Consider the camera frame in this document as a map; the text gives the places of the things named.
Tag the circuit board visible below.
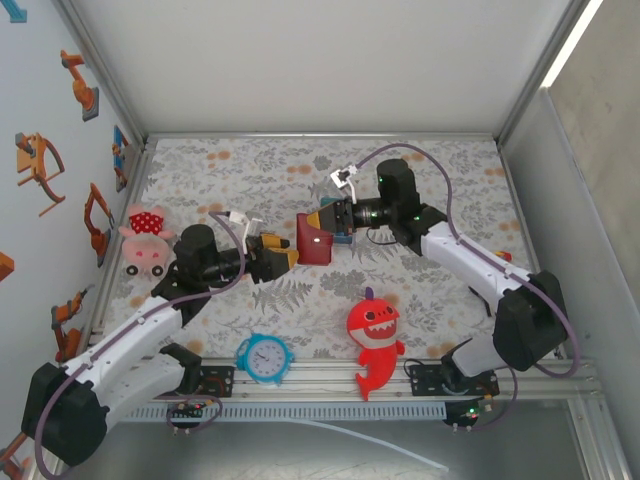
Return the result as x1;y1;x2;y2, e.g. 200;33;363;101
442;399;494;430
167;401;207;427

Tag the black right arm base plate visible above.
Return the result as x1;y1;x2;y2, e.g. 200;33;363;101
408;362;500;397

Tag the white plastic tube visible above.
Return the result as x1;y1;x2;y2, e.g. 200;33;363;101
294;418;450;473

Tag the red card holder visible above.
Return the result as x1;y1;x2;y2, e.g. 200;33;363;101
295;212;335;267

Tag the white light strip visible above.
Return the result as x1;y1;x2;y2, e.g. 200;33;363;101
539;0;607;90

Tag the orange gripper claw wall sticker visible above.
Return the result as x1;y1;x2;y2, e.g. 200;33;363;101
14;132;67;218

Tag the floral table mat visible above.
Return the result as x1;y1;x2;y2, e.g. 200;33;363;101
97;137;561;361

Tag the pink pig plush toy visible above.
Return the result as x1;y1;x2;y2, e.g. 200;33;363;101
118;203;177;277

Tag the aluminium frame post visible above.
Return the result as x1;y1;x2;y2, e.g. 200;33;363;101
52;0;151;146
492;0;596;146

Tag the grey slotted cable duct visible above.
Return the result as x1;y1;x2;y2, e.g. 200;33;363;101
122;403;448;422

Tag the aluminium side rail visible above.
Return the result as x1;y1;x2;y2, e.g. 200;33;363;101
84;142;154;361

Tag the aluminium back rail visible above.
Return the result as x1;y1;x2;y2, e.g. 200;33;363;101
144;131;501;142

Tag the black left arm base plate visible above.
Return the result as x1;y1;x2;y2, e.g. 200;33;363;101
199;365;236;399

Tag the aluminium front rail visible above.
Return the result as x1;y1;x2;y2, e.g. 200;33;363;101
149;357;601;401

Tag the blue alarm clock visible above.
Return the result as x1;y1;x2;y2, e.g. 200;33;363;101
234;332;296;390

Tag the left circuit board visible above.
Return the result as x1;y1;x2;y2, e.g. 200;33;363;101
167;401;207;427

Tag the right circuit board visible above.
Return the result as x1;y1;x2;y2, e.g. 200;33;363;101
442;399;494;430

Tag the blue orange wall sticker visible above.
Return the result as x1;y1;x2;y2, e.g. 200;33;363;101
112;124;131;194

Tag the red shark plush toy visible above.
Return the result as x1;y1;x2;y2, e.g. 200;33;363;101
346;286;407;403

